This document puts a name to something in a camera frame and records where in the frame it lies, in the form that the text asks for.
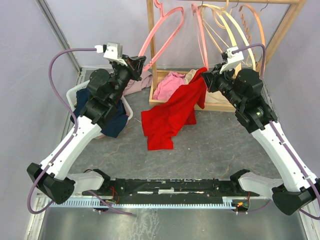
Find blue cable duct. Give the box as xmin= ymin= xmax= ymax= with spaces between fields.
xmin=50 ymin=196 xmax=236 ymax=210

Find beige cloth in rack base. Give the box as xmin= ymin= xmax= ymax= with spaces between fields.
xmin=183 ymin=68 xmax=232 ymax=105

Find wooden clothes rack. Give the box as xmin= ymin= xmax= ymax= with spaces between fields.
xmin=149 ymin=0 xmax=306 ymax=107

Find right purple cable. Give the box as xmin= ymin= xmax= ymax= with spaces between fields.
xmin=232 ymin=43 xmax=320 ymax=221

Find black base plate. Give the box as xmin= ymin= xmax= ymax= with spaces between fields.
xmin=94 ymin=178 xmax=258 ymax=204

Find peach hanger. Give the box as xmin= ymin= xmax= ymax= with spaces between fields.
xmin=238 ymin=3 xmax=267 ymax=47

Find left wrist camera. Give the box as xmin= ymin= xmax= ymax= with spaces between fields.
xmin=94 ymin=42 xmax=127 ymax=66

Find corner aluminium profile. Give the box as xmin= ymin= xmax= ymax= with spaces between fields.
xmin=35 ymin=0 xmax=82 ymax=73

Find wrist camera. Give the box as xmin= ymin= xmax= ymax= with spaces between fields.
xmin=94 ymin=42 xmax=127 ymax=66
xmin=219 ymin=46 xmax=244 ymax=74

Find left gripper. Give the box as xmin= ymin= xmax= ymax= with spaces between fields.
xmin=109 ymin=54 xmax=146 ymax=105

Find cream hanger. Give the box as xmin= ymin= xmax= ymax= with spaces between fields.
xmin=205 ymin=0 xmax=256 ymax=73
xmin=198 ymin=0 xmax=248 ymax=68

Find navy blue t shirt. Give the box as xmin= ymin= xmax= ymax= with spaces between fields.
xmin=73 ymin=88 xmax=129 ymax=138

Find red t shirt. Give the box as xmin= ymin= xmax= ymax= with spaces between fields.
xmin=141 ymin=67 xmax=207 ymax=151

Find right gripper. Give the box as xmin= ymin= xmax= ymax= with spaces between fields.
xmin=201 ymin=62 xmax=244 ymax=109

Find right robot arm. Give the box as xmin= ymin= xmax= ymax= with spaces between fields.
xmin=201 ymin=64 xmax=320 ymax=216

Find pink cloth in rack base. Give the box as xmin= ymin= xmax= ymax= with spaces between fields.
xmin=152 ymin=71 xmax=186 ymax=101

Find aluminium frame rail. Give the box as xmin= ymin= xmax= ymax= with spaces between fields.
xmin=23 ymin=67 xmax=320 ymax=240

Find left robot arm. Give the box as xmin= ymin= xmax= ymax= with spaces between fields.
xmin=27 ymin=55 xmax=146 ymax=204

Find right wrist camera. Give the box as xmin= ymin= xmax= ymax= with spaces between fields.
xmin=219 ymin=46 xmax=244 ymax=74

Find white plastic basket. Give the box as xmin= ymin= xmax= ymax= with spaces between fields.
xmin=66 ymin=80 xmax=133 ymax=139

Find light pink hanger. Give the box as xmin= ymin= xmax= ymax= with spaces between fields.
xmin=191 ymin=3 xmax=209 ymax=70

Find pink cloth on floor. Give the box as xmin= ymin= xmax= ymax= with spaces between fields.
xmin=123 ymin=71 xmax=153 ymax=96

